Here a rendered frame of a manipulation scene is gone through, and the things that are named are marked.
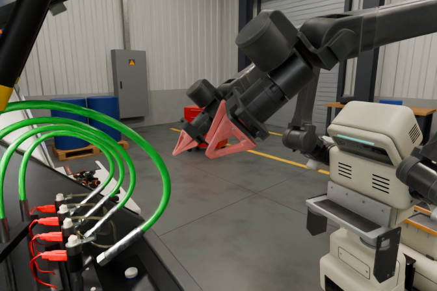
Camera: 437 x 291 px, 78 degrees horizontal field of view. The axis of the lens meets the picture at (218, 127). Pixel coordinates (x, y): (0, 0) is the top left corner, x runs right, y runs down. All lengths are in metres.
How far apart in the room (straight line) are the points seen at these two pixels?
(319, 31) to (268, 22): 0.08
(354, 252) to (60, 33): 6.91
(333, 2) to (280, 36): 6.81
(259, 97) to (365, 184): 0.64
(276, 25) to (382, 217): 0.71
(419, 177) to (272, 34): 0.52
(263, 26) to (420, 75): 6.19
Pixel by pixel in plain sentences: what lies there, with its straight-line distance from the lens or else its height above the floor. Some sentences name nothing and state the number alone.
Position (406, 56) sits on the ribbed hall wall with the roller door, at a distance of 6.56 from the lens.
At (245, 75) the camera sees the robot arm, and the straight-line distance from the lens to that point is 0.83.
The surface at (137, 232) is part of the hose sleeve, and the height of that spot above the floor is 1.19.
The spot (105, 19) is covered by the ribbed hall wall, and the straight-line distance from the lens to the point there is 7.58.
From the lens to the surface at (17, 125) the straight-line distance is 0.65.
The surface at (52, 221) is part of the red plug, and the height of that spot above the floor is 1.11.
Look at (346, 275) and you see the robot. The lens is 1.13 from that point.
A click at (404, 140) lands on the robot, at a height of 1.30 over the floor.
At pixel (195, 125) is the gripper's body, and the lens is 0.78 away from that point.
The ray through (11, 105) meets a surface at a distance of 0.51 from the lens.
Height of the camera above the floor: 1.48
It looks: 11 degrees down
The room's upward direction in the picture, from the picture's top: straight up
